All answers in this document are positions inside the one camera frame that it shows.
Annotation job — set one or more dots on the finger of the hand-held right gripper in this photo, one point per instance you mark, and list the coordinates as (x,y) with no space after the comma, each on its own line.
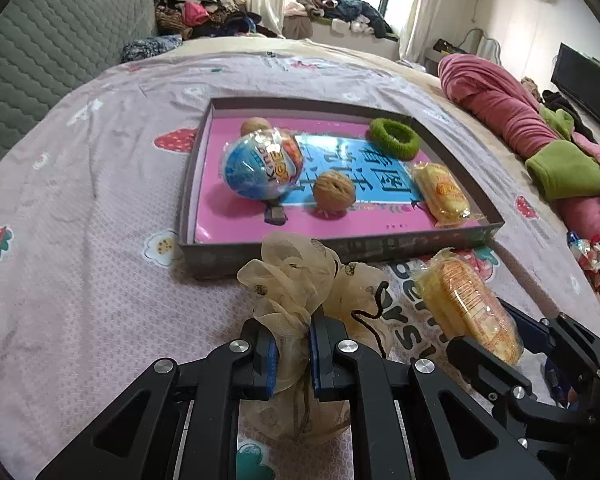
(485,365)
(530,330)

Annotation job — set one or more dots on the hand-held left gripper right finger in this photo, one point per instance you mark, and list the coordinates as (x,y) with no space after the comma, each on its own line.
(316,360)

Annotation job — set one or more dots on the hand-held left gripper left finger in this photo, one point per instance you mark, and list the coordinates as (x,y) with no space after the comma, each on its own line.
(269,365)

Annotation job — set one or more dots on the yellow snack packet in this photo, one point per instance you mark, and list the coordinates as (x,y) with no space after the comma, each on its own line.
(440,192)
(465,305)

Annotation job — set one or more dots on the grey shallow cardboard box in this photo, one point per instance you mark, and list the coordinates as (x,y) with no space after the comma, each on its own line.
(330,252)

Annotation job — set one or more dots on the small dark blue packet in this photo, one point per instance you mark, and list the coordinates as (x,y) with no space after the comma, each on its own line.
(274,214)

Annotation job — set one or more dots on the brown walnut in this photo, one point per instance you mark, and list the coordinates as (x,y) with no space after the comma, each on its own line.
(333,188)
(255,125)

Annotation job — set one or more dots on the blue plastic toy egg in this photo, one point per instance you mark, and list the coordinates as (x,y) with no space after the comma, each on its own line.
(260,165)

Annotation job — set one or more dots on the colourful crumpled candy wrappers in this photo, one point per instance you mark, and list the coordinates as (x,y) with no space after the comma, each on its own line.
(587,252)

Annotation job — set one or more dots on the green fleece cloth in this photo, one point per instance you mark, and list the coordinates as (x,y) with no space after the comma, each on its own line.
(565,170)

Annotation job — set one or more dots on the pink printed bed sheet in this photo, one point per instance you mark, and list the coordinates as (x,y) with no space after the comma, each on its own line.
(80,285)

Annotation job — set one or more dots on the pink fleece blanket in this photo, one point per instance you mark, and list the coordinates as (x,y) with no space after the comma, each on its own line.
(500,105)

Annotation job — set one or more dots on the dark clothes beside television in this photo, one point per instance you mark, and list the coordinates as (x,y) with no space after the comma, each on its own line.
(555,102)

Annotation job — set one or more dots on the black flat television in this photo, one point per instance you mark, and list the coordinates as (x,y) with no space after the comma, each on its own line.
(582,85)

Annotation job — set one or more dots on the white chair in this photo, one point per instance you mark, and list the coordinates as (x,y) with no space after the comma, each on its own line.
(487,47)

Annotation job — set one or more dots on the black bag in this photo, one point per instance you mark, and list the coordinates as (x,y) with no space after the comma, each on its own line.
(447,46)

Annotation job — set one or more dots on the dark blue floral pillow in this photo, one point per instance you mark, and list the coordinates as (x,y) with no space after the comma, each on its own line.
(147,49)

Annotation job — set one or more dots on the clothes heap on windowsill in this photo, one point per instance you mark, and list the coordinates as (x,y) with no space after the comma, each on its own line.
(340,10)

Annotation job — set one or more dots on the pile of mixed clothes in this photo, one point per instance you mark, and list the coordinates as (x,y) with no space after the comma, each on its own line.
(200,10)

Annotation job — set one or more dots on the grey quilted headboard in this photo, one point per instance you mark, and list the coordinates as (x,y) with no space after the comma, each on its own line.
(45,60)

